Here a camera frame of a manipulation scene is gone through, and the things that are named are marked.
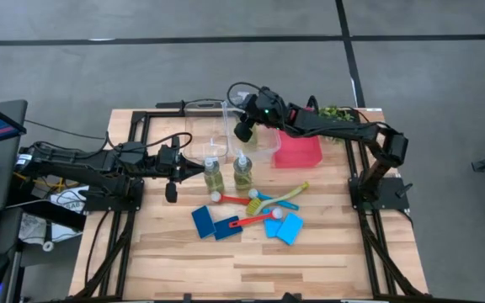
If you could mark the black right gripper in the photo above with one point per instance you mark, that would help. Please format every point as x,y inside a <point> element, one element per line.
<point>268,107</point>

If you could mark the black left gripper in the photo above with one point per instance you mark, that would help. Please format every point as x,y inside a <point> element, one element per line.
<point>168,162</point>

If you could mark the dark blue sponge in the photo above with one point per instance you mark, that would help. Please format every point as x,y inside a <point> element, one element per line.
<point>203,222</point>
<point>225,230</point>

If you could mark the red dish brush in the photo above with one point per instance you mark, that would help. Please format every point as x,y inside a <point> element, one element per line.
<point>234,199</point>
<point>251,219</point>

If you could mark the yellow-green dish brush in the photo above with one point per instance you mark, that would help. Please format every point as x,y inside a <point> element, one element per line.
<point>284,194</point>

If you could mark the blue dish brush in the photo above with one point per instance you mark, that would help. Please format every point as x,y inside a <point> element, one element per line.
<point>286,204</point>

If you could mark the light blue sponge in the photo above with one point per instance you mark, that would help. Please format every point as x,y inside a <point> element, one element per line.
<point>291,229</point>
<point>272,229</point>

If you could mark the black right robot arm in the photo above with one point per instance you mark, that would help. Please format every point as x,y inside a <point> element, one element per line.
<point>343,128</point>

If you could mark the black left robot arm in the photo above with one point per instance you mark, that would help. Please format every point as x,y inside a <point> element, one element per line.
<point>91,162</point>

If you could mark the large clear plastic bin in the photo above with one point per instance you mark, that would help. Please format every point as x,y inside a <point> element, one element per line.
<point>268,143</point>

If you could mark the small clear plastic bin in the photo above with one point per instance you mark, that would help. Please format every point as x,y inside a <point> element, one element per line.
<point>202,134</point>

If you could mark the red plastic tray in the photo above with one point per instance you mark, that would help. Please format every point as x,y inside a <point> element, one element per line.
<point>297,153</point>

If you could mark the small green potted plant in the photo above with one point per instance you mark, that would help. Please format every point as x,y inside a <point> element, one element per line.
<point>335,113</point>

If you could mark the white labelled bag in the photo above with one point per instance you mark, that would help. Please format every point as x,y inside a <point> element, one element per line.
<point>72,198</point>

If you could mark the black table edge clamp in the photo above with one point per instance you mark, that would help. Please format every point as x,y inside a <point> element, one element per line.
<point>293,298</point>
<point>188,298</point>

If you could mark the white tape roll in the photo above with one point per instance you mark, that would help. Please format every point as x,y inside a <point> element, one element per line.
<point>44,246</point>

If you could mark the white paper sheet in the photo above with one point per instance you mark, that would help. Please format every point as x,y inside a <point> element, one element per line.
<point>32,229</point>

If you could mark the dark grey desk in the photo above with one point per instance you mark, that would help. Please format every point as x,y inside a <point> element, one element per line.
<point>13,168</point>

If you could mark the black flat bracket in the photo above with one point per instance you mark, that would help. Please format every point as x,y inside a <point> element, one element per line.
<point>168,104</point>

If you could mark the black aluminium table frame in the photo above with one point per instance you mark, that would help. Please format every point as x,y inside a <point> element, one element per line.
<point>140,113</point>

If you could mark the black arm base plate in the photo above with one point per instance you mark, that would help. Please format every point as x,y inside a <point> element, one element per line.
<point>390,198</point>
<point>99,205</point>

